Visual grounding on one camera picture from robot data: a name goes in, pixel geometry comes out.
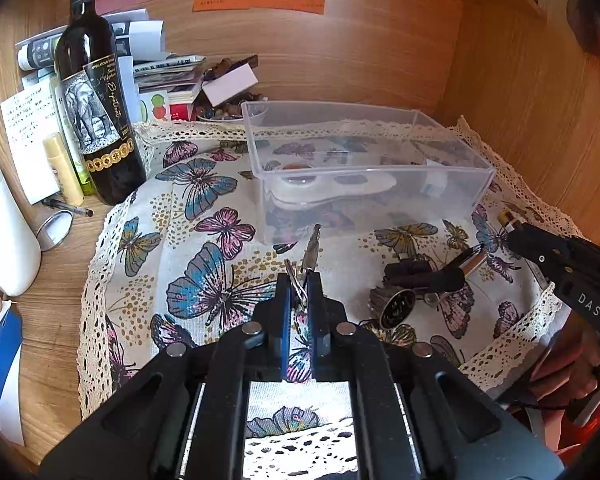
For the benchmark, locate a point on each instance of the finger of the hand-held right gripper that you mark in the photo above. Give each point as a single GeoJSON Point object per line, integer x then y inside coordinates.
{"type": "Point", "coordinates": [540, 250]}

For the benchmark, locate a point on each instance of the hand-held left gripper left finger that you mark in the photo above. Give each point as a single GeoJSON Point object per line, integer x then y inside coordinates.
{"type": "Point", "coordinates": [283, 327]}

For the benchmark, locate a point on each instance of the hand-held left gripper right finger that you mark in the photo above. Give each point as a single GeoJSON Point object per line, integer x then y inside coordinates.
{"type": "Point", "coordinates": [316, 327]}

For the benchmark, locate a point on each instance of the small gold-tipped cylinder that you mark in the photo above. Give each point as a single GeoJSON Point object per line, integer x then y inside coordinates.
{"type": "Point", "coordinates": [506, 218]}

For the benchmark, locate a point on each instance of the clear plastic box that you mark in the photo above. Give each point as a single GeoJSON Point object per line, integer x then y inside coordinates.
{"type": "Point", "coordinates": [360, 160]}

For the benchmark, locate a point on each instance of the person's right hand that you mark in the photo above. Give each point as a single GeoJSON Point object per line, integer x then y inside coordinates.
{"type": "Point", "coordinates": [567, 360]}

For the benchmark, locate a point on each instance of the small round metal cup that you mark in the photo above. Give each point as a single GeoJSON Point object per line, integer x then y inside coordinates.
{"type": "Point", "coordinates": [395, 306]}

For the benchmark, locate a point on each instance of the butterfly print lace cloth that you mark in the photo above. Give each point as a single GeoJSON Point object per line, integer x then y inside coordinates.
{"type": "Point", "coordinates": [205, 270]}

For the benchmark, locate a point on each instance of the white oval plastic device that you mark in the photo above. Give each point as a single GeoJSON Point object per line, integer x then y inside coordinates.
{"type": "Point", "coordinates": [325, 185]}

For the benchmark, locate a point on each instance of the pile of brown beads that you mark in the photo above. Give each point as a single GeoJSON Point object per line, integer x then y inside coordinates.
{"type": "Point", "coordinates": [220, 110]}

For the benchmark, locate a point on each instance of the black pen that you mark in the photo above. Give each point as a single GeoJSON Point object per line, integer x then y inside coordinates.
{"type": "Point", "coordinates": [67, 206]}

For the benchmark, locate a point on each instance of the small round metal mirror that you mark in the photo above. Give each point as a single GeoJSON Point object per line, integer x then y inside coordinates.
{"type": "Point", "coordinates": [54, 230]}

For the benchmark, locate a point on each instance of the white rectangular block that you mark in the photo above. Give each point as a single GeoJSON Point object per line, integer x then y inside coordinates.
{"type": "Point", "coordinates": [230, 83]}

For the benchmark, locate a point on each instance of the red and green sticker card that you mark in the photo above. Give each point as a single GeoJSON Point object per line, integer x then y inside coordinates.
{"type": "Point", "coordinates": [162, 105]}

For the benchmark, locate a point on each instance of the pale yellow tube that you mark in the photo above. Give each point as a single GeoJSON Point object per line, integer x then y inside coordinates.
{"type": "Point", "coordinates": [64, 170]}

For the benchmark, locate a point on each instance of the blue and white packet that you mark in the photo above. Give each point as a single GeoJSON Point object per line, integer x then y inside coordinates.
{"type": "Point", "coordinates": [5, 365]}

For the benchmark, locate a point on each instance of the dark wine bottle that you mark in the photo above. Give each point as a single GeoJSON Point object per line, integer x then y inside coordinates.
{"type": "Point", "coordinates": [97, 110]}

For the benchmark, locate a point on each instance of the white plastic bottle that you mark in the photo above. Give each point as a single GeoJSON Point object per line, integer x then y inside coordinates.
{"type": "Point", "coordinates": [2, 220]}

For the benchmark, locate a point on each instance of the stack of papers and booklets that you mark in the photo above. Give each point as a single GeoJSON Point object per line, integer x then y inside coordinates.
{"type": "Point", "coordinates": [152, 55]}

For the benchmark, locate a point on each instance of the white handwritten paper sheet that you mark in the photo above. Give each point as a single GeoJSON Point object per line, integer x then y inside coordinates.
{"type": "Point", "coordinates": [27, 135]}

